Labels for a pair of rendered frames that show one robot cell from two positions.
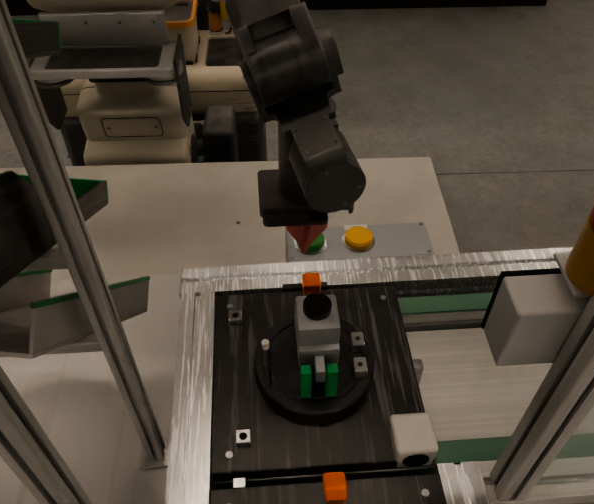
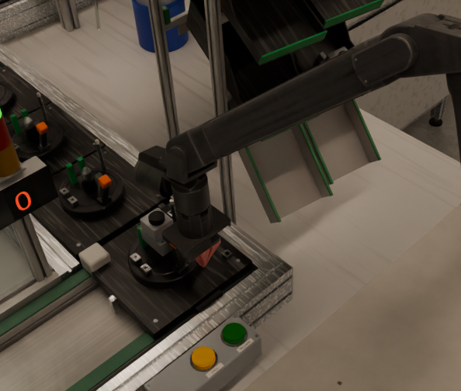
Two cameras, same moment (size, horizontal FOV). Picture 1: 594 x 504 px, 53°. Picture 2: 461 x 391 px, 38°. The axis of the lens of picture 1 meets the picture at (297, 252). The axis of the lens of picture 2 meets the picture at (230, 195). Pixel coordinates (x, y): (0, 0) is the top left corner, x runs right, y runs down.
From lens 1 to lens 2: 127 cm
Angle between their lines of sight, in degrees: 84
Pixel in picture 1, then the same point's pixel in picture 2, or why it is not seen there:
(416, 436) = (91, 251)
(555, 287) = (23, 171)
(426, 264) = (143, 371)
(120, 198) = (445, 340)
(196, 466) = not seen: hidden behind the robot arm
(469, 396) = (81, 328)
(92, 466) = (253, 212)
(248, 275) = (251, 289)
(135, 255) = (371, 308)
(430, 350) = (116, 340)
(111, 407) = (273, 233)
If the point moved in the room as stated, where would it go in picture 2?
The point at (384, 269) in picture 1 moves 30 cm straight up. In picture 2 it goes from (171, 351) to (146, 236)
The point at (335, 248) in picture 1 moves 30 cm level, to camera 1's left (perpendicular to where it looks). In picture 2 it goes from (214, 342) to (338, 257)
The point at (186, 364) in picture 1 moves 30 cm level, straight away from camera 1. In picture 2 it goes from (231, 229) to (367, 289)
